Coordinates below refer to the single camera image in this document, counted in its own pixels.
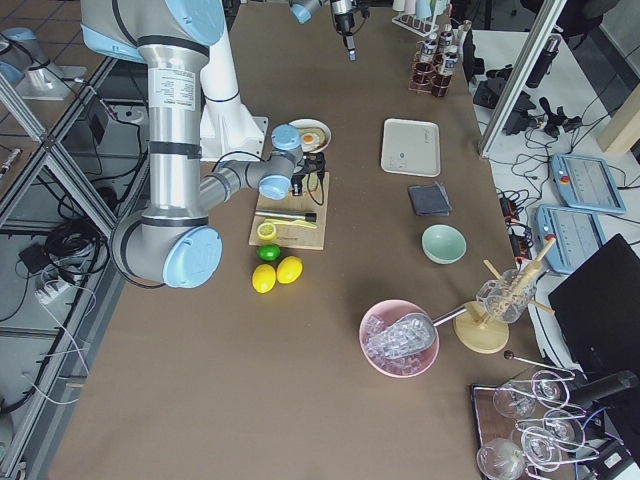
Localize copper wire bottle rack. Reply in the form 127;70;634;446
408;52;448;98

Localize black laptop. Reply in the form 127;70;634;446
549;234;639;375

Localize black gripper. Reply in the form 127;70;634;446
330;0;357;62
291;152;326;195

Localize green lime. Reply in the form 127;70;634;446
257;244;281;262

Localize pink bowl of ice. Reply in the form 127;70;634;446
359;299;439;378

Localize metal ice scoop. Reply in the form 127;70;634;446
367;306;467;360

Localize bamboo cutting board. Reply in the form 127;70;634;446
248;173;330;251

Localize black thermos bottle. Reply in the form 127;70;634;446
525;34;562;88

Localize steel muddler black tip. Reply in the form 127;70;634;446
255;210;317;223

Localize yellow plastic knife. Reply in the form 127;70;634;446
265;218;318;229

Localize yellow lemon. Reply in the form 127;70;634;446
276;256;304;284
251;264;277;294

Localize halved lemon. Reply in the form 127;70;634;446
256;221;277;241

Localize grey folded cloth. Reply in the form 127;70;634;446
408;183;452;216

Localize white cup rack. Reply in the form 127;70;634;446
392;0;450;38

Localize wine glass rack tray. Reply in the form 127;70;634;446
470;367;599;479

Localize blue teach pendant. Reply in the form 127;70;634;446
550;154;626;214
536;205;606;275

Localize toast slice with fried egg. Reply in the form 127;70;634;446
299;127;327;152

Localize white round plate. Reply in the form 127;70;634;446
289;118;331;153

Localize yellow lemon left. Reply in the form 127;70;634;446
251;264;277;294

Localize clear glass mug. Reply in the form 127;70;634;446
476;269;536;324

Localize yellow lemon right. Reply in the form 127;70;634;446
276;256;304;284

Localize mint green bowl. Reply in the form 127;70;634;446
421;224;467;265

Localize wooden cup drying stand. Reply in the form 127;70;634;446
453;235;556;354

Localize cream rectangular tray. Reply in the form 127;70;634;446
380;118;441;178

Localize blue teach pendant lower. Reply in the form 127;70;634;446
536;205;606;275

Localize blue teach pendant upper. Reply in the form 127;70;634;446
550;154;626;214

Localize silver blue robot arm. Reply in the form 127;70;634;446
289;0;357;62
81;1;304;288

